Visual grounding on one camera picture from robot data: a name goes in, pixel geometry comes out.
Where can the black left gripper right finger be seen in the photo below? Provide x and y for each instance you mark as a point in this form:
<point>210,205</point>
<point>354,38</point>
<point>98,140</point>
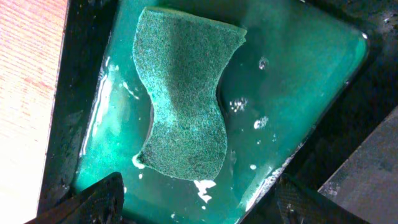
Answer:
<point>299,204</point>

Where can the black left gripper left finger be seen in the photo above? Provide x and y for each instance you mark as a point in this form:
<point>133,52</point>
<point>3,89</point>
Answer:
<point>101,203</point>

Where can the green scrub sponge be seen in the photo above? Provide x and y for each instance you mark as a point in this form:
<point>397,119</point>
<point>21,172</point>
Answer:
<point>179,58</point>

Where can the black rectangular water tray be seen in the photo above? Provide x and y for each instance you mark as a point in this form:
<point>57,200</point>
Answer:
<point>312,79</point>

